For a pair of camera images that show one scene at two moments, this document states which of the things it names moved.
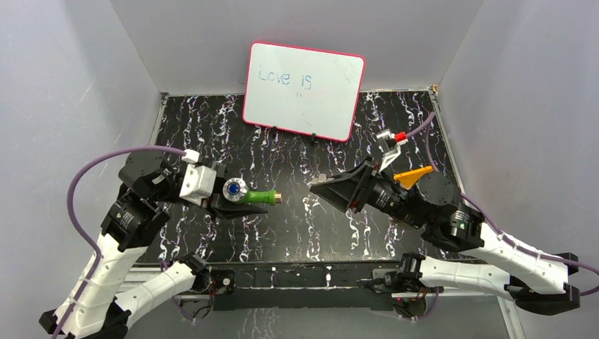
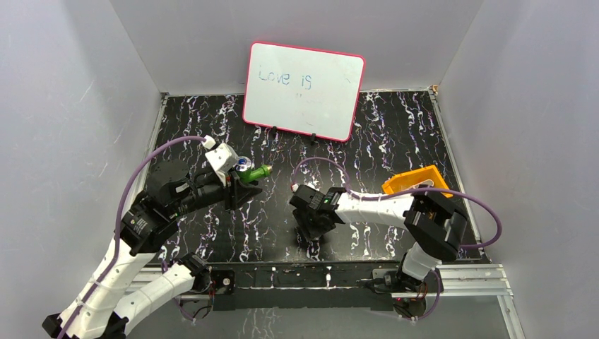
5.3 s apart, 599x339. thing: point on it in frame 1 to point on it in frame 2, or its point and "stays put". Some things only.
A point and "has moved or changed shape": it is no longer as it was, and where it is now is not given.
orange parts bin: [409, 179] stays put
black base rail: [280, 286] stays put
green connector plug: [236, 190] has moved or changed shape
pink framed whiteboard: [305, 91] stays put
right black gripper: [350, 190] to [309, 232]
